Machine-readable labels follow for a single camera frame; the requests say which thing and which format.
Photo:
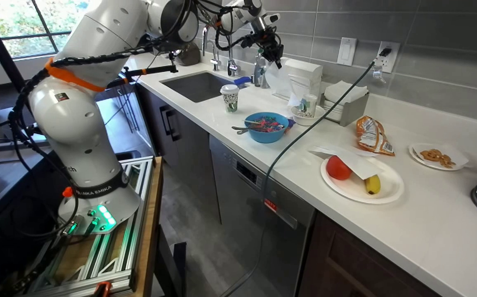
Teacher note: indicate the purple blue packet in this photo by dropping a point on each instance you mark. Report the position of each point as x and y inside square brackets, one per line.
[288, 124]

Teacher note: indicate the white wall outlet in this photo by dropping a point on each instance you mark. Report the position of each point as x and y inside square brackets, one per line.
[386, 56]

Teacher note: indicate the small green printed cup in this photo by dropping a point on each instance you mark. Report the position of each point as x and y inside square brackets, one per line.
[307, 106]

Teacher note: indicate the white switch plate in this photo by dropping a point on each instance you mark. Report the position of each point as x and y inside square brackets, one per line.
[346, 49]

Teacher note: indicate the blue bowl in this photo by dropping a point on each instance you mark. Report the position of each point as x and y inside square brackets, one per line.
[265, 132]

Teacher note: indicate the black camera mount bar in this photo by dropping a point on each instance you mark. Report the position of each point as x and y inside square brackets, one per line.
[148, 69]

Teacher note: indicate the brown pretzels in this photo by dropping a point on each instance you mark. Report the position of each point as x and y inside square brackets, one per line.
[435, 157]

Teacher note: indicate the chrome sink faucet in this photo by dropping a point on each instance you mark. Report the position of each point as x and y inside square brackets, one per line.
[231, 64]

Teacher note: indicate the white napkin on plate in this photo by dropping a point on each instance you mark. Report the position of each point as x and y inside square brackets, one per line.
[353, 158]

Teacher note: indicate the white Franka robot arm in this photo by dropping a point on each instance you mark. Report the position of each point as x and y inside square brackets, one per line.
[72, 125]

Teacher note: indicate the grey napkin dispenser box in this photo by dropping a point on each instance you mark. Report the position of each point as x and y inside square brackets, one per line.
[349, 104]

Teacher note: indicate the stack of white paper towels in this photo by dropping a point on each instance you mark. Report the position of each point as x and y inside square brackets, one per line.
[305, 74]

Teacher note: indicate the steel sink basin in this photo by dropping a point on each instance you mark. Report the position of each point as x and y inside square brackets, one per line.
[196, 86]

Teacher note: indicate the dark wooden cabinet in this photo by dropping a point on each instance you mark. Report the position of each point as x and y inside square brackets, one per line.
[353, 264]

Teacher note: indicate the grey sink cabinet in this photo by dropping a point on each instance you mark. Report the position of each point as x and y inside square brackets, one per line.
[181, 148]

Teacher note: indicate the small white bowl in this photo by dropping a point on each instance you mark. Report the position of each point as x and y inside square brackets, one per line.
[313, 115]

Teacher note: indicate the stainless steel dishwasher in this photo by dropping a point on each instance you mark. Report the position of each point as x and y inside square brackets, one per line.
[259, 219]

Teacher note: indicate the aluminium and wood robot cart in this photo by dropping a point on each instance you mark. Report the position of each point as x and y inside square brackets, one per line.
[143, 231]

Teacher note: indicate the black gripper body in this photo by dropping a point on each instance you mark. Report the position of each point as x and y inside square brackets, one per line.
[269, 43]

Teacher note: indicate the window with dark frame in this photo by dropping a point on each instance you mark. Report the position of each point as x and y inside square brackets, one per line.
[16, 26]

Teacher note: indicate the large white plate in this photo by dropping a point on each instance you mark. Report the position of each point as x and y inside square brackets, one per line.
[383, 186]

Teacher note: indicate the chrome soap dispenser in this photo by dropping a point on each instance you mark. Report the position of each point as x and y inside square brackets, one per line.
[259, 73]

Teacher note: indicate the yellow fruit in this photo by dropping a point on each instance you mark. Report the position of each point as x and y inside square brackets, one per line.
[373, 183]

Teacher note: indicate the patterned paper cup with lid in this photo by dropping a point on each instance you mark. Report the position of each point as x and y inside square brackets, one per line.
[229, 99]

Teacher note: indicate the white plate with pretzels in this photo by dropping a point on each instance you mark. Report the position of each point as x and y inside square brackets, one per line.
[432, 158]

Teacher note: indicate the blue sponge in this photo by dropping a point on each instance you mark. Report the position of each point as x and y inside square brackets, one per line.
[242, 81]

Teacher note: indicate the red apple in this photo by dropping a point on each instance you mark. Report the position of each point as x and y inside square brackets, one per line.
[336, 167]

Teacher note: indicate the grey metal spoon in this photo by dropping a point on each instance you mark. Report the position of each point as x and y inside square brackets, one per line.
[239, 129]

